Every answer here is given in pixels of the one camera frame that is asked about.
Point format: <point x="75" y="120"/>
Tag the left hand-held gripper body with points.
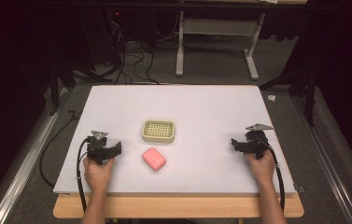
<point x="96" y="146"/>

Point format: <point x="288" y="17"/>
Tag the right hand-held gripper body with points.
<point x="256" y="140"/>

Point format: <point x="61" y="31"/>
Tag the person's right hand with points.
<point x="261" y="169"/>

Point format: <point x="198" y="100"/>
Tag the person's left hand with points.
<point x="97" y="175"/>

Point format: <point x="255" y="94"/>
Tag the pink soap bar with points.
<point x="154" y="159"/>

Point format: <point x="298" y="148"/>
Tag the crumpled white paper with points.
<point x="271" y="98"/>

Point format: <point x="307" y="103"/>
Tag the cream plastic soap dish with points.
<point x="158" y="131"/>

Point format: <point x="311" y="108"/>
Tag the small grey clip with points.
<point x="299" y="188"/>

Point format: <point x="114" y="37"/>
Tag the white table mat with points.
<point x="180" y="102"/>

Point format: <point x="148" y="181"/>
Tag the black metal stand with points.
<point x="309" y="90"/>

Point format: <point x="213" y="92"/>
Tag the aluminium rail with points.
<point x="326" y="158"/>
<point x="24" y="158"/>

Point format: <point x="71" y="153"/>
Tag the white metal desk frame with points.
<point x="217" y="27"/>

